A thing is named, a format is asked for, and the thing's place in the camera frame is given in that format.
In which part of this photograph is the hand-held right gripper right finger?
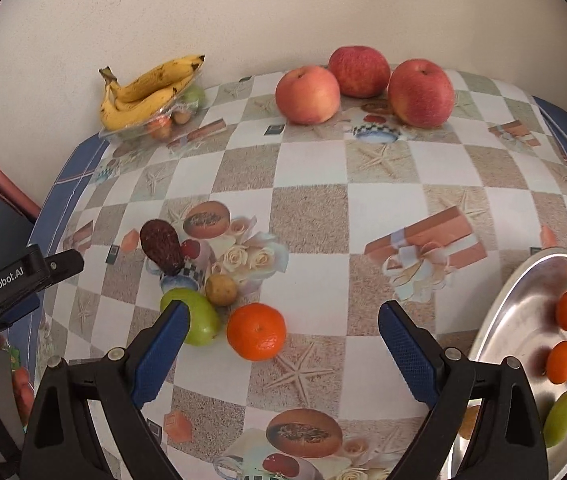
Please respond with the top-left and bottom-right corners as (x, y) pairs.
(378, 301), (549, 480)

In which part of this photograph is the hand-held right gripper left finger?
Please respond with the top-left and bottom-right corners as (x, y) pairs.
(20, 299), (192, 480)

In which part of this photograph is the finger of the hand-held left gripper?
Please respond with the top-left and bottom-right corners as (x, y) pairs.
(45, 251), (85, 286)

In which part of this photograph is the round steel basin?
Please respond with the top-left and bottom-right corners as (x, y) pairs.
(438, 246), (567, 480)

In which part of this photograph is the large green jujube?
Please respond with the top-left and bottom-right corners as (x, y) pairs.
(543, 392), (567, 448)

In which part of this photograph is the small green jujube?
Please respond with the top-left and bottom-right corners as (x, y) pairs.
(160, 287), (223, 347)

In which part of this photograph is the dark dried date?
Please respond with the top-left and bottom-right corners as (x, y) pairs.
(140, 219), (185, 277)

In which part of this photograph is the pink flat board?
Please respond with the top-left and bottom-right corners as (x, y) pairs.
(0, 152), (42, 221)

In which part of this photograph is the clear plastic fruit tray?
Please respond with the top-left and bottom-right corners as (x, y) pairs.
(98, 72), (207, 143)

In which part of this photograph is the red-orange fruit in tray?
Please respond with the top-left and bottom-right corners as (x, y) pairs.
(148, 116), (172, 140)

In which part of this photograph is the yellow banana bunch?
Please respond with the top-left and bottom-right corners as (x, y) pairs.
(100, 54), (206, 132)

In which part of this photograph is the checkered printed tablecloth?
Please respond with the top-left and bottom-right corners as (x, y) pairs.
(28, 67), (567, 480)

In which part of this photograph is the red apple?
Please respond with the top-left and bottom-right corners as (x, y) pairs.
(327, 45), (391, 98)
(387, 58), (455, 128)

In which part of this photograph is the pale pink apple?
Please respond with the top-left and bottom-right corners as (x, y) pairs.
(275, 65), (341, 126)

